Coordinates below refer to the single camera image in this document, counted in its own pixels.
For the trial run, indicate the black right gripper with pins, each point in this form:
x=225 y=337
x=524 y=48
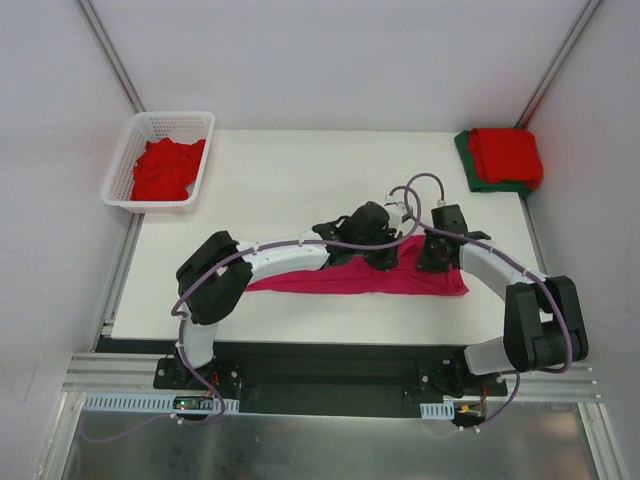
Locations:
x=435 y=255

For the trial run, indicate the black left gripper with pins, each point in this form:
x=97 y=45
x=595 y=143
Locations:
x=385 y=254

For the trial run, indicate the pink t shirt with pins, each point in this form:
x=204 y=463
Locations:
x=357 y=277

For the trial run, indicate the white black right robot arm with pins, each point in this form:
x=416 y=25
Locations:
x=543 y=327

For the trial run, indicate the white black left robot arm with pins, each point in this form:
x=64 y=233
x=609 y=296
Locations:
x=212 y=281

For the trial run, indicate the folded green t shirt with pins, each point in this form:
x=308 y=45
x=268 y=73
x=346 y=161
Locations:
x=475 y=184

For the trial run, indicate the folded red t shirt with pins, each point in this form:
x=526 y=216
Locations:
x=506 y=155

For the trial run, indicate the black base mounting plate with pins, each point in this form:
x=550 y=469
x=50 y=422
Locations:
x=386 y=381

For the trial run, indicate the crumpled red t shirt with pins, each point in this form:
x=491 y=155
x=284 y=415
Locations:
x=165 y=170

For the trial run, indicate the white plastic laundry basket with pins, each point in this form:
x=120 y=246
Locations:
x=181 y=126

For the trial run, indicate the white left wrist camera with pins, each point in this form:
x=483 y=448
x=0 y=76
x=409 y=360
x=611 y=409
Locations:
x=397 y=214

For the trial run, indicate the right white slotted cable duct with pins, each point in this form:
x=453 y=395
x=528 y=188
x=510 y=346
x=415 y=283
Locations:
x=438 y=411

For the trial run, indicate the white slotted cable duct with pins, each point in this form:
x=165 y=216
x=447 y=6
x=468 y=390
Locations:
x=438 y=411
x=151 y=403

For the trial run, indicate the aluminium frame rail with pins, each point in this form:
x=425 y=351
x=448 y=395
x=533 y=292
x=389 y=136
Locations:
x=110 y=372

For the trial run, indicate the left white slotted cable duct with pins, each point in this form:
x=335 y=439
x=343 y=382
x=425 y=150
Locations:
x=151 y=403

